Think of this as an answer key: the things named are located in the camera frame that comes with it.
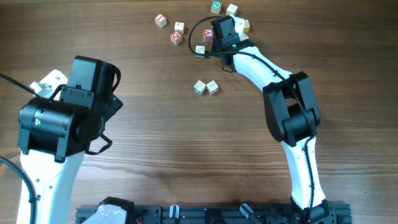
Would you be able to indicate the wooden block blue side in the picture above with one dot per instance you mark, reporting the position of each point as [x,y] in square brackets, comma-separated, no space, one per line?
[199,87]

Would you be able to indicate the wooden block red A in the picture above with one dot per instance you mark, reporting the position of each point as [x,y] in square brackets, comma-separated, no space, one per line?
[208,35]

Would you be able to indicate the wooden block green edge top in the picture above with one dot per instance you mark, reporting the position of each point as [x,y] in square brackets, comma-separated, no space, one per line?
[232,10]

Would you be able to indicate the wooden block green side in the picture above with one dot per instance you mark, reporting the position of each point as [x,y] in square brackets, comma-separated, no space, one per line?
[243,37]

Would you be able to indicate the wooden block red Q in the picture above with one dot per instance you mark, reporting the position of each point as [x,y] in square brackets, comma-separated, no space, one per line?
[176,37]

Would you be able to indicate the wooden block plain picture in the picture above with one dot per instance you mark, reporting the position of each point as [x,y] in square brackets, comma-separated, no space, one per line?
[200,51]

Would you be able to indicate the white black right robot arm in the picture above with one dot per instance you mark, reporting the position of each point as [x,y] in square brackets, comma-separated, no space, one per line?
[291,110]

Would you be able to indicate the wooden block green N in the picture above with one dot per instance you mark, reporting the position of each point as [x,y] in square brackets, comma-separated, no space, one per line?
[216,7]

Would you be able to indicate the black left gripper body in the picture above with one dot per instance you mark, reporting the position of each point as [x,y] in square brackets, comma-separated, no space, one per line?
[112,104]

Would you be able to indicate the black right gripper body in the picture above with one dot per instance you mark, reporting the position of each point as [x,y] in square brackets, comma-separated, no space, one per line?
[215,46]

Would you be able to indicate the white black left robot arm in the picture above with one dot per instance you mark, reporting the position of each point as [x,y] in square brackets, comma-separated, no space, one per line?
[57,127]

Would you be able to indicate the wooden block yellow edge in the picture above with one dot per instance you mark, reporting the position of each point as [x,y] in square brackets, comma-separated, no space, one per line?
[246,27]

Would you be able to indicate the wooden block small picture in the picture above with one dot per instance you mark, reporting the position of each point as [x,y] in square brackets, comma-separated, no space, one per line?
[179,27]

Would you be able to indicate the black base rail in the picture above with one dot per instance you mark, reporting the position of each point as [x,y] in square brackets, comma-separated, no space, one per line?
[275,213]

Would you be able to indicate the wooden block red U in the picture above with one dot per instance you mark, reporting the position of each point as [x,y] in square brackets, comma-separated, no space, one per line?
[212,87]

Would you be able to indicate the wooden block red I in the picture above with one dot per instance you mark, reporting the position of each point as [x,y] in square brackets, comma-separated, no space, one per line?
[160,20]

